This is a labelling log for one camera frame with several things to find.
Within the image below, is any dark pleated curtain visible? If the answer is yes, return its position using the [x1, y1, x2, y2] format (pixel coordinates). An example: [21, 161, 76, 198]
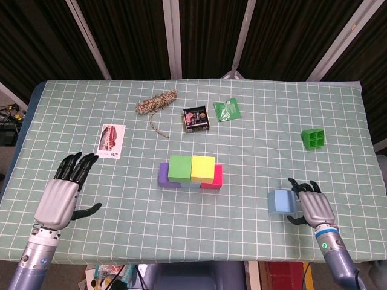
[0, 0, 387, 146]

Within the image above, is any purple foam cube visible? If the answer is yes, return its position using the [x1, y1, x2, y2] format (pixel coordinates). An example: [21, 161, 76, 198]
[158, 162, 181, 189]

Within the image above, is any green foam cube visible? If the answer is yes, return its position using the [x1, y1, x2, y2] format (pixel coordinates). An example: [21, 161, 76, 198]
[167, 155, 193, 184]

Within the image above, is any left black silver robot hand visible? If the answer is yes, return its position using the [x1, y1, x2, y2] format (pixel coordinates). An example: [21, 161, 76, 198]
[34, 152, 103, 230]

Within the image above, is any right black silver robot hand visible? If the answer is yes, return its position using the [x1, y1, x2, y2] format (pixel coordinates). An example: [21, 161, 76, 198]
[287, 177, 336, 230]

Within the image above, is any white table leg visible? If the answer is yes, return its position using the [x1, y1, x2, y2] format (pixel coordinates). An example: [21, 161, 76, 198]
[247, 261, 261, 290]

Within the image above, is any red box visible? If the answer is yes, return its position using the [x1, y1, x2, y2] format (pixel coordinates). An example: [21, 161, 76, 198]
[267, 261, 305, 290]

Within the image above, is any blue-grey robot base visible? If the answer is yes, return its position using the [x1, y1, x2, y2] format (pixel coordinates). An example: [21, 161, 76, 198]
[145, 261, 246, 290]

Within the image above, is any white postcard with red picture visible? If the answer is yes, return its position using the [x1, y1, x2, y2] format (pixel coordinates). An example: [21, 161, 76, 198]
[96, 124, 126, 160]

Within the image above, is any braided multicolour rope bundle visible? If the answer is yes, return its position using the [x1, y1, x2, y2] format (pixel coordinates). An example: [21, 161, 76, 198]
[135, 88, 178, 139]

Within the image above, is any yellow black cable bundle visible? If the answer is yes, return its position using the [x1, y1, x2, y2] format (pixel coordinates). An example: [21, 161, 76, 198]
[0, 102, 27, 122]

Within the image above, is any green plastic grid tray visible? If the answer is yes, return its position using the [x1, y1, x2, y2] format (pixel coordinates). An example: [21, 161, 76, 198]
[300, 128, 327, 151]

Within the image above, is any green checkered tablecloth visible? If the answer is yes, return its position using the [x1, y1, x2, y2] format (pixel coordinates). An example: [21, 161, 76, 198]
[0, 79, 387, 266]

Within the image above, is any green foil packet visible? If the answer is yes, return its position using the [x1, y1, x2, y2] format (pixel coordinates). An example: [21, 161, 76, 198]
[213, 98, 242, 123]

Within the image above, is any small black box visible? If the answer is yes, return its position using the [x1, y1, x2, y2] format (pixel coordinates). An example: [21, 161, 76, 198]
[182, 105, 210, 134]

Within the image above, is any pink foam cube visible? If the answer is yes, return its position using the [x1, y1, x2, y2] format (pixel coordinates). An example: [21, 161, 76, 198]
[200, 164, 223, 190]

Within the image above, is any yellow foam cube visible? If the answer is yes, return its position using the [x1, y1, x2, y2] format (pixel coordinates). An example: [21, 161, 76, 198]
[190, 155, 216, 184]

